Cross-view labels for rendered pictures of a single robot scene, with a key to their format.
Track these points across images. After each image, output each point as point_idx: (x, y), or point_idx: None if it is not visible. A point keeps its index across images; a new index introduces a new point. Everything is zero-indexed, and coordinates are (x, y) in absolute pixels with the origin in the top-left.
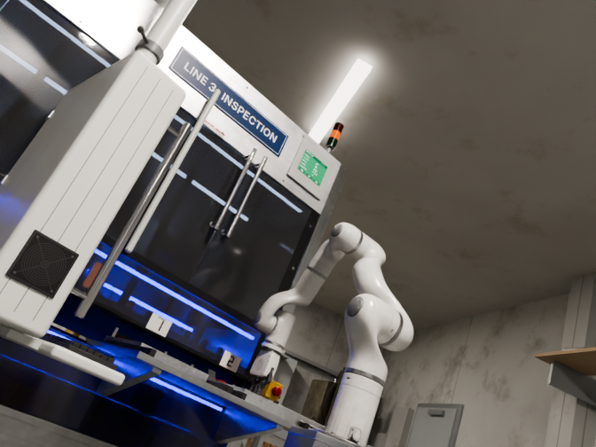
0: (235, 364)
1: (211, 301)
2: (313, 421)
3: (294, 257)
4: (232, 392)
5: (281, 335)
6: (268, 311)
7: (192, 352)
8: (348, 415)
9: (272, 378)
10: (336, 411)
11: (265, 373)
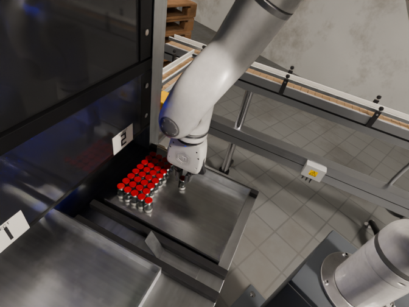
0: (129, 134)
1: (52, 120)
2: (184, 67)
3: None
4: (204, 267)
5: (207, 122)
6: (192, 123)
7: (77, 187)
8: (387, 303)
9: (204, 163)
10: (371, 299)
11: (199, 171)
